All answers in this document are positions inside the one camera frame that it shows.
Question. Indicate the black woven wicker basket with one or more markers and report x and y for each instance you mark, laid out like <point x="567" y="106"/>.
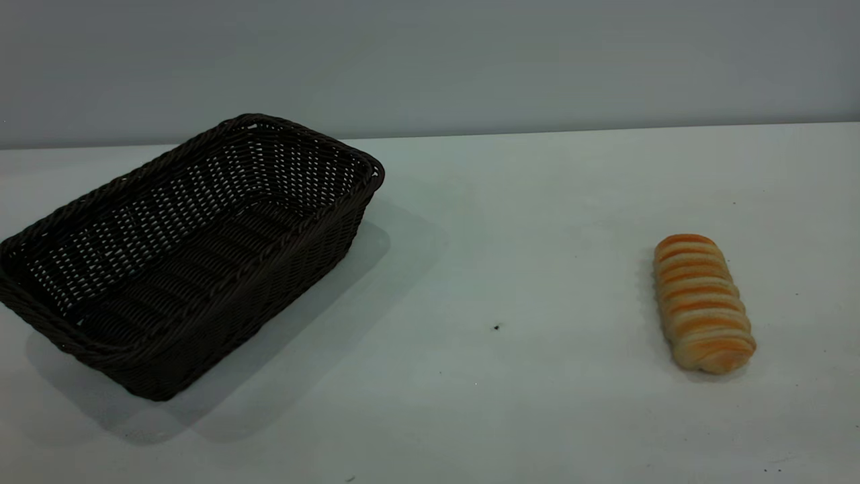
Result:
<point x="201" y="282"/>

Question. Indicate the striped golden bread roll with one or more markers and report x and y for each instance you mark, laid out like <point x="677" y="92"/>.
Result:
<point x="702" y="306"/>

